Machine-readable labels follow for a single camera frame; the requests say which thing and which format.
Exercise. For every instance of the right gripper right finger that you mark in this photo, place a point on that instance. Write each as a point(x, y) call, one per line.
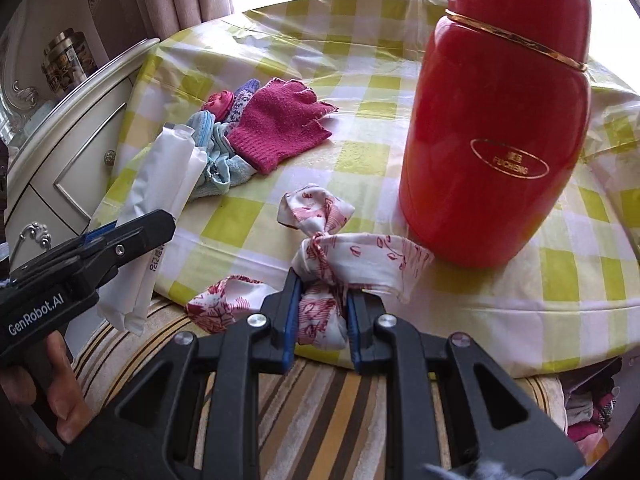
point(449, 403)

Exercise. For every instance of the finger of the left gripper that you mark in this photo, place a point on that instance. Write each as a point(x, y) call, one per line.
point(115, 245)

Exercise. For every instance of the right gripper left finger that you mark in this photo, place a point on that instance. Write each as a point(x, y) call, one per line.
point(192, 412)

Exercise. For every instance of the white tissue pack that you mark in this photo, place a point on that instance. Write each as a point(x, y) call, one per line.
point(164, 181)

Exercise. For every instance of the white floral red scarf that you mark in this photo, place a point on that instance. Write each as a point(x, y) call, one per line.
point(332, 263)

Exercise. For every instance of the bronze cabinet knob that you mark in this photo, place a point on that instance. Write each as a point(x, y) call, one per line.
point(109, 158)

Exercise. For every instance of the light blue cloth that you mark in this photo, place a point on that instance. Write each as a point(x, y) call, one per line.
point(224, 168)

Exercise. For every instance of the purple white storage box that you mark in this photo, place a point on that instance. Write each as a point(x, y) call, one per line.
point(590, 397)

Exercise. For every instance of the pink patterned cloth ball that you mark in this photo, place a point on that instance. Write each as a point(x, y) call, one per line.
point(219, 104)

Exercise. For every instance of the purple knit item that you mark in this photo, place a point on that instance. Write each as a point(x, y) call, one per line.
point(241, 97)

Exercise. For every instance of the decorated tin cans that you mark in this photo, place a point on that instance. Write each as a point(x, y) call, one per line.
point(68, 62)

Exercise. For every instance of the magenta knit glove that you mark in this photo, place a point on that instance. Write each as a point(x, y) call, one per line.
point(282, 120)

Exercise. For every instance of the yellow checkered plastic tablecloth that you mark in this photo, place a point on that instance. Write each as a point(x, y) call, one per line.
point(568, 299)

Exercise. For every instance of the red thermos flask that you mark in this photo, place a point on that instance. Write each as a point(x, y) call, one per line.
point(500, 114)

